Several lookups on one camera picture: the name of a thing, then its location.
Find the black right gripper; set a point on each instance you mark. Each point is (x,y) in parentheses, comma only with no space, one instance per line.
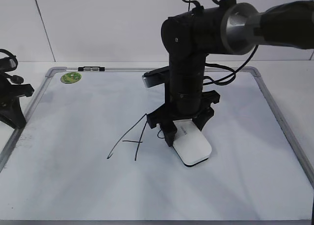
(197,108)

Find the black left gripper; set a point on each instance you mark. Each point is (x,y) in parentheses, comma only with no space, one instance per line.
(10,109)

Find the white board with metal frame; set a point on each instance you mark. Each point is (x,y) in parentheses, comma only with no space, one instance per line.
(85,154)

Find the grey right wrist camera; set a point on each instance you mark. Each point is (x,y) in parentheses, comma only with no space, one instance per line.
(156,77)

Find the white rectangular board eraser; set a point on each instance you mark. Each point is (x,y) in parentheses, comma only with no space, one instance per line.
(190,144)

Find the round green magnet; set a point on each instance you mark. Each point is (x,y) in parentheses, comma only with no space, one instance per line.
(70,78)

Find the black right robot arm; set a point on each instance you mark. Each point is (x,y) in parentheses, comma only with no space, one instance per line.
(231,28)

